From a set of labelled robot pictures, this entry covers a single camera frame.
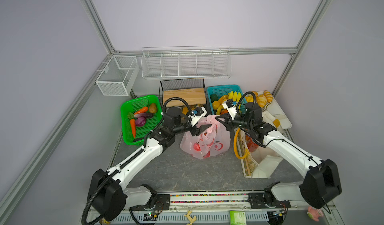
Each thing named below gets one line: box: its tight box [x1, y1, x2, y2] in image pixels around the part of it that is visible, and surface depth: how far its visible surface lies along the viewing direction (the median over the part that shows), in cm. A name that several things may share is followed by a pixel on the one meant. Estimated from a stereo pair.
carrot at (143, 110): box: [134, 106, 149, 115], surface depth 111 cm
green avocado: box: [210, 93, 219, 103], surface depth 115 cm
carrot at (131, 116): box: [128, 112, 136, 138], surface depth 104 cm
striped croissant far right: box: [263, 90, 274, 103], surface depth 118 cm
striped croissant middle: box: [256, 94, 268, 108], surface depth 115 cm
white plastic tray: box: [243, 91, 292, 129], surface depth 113 cm
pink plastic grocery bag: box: [180, 114, 231, 160], surface depth 83 cm
